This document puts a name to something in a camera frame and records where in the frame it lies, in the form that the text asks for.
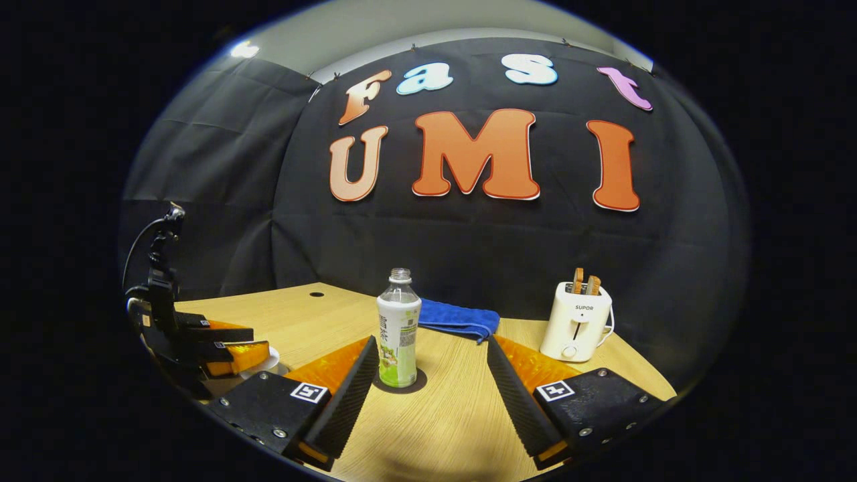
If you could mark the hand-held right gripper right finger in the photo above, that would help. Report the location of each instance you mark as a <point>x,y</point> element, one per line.
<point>515,402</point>

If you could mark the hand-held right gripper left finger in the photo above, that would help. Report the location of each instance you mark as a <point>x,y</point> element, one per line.
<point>345,402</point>

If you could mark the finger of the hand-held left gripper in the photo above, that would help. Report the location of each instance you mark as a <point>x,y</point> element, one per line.
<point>214,332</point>
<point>234,358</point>

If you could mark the dark round coaster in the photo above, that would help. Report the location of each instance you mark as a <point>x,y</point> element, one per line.
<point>421,381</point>

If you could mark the clear water bottle green label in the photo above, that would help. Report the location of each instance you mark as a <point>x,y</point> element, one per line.
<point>398,335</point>

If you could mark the white toaster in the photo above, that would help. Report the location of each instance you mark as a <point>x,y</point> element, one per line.
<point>576,328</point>

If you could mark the blue towel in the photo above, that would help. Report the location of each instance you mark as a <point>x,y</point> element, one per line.
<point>458,318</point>

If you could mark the toasted bread slice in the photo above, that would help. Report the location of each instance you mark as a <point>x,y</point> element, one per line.
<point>593,286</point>
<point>578,281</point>

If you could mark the black backdrop cloth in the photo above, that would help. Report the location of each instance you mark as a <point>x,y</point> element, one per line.
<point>469,254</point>

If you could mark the ceiling light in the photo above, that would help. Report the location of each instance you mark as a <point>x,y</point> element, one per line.
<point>244,49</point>

